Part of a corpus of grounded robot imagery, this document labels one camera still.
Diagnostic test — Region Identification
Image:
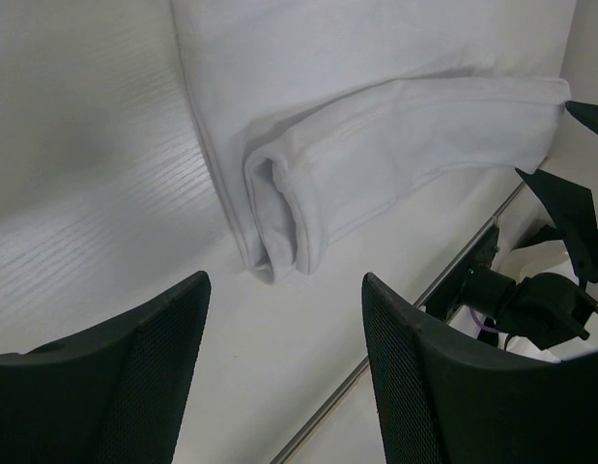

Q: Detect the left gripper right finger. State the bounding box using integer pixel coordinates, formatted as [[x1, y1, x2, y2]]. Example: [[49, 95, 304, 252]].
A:
[[360, 272, 598, 464]]

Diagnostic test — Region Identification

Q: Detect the white skirt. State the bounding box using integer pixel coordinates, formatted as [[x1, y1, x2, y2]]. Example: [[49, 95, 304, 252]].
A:
[[172, 1, 576, 283]]

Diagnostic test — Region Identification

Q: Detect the aluminium table edge rail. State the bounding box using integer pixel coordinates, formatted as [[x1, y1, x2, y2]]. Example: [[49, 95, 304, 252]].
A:
[[273, 187, 522, 463]]

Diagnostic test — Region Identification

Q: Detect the white folded cloth pile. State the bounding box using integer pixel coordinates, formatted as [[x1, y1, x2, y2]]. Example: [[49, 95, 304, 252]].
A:
[[450, 241, 598, 363]]

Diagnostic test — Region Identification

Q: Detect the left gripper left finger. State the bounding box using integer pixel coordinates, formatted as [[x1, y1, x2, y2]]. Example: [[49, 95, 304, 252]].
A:
[[0, 271, 211, 463]]

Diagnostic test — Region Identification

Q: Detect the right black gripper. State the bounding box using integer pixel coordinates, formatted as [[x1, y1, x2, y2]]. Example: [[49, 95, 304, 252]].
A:
[[500, 169, 598, 350]]

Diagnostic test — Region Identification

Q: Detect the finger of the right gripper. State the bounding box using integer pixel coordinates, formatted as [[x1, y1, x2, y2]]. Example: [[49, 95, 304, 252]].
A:
[[565, 101, 598, 135]]

